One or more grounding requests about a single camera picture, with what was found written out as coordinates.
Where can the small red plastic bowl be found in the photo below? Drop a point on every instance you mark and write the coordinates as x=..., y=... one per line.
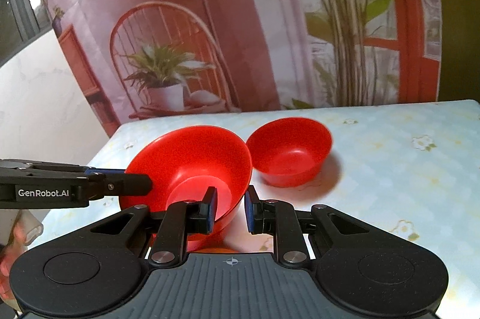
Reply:
x=289, y=152

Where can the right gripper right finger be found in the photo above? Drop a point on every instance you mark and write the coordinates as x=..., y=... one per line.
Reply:
x=286, y=225

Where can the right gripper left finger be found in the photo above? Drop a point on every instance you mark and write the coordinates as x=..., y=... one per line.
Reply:
x=181, y=220

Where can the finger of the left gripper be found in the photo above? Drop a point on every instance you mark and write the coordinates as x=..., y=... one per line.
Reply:
x=116, y=182

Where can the large red plastic bowl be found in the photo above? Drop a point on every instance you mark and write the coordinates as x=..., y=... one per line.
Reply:
x=182, y=164

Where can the floral checked tablecloth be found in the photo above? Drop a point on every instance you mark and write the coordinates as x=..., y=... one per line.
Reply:
x=410, y=169

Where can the printed room scene backdrop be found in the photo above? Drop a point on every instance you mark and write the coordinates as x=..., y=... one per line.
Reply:
x=137, y=59

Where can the person's left hand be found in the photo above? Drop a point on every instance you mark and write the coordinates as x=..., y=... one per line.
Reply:
x=8, y=257

